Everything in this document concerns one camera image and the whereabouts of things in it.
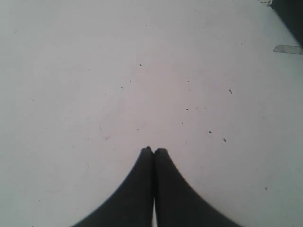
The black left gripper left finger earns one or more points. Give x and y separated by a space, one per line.
131 205

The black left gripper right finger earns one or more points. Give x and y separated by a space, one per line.
176 203

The clear tape strip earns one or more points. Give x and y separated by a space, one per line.
289 49

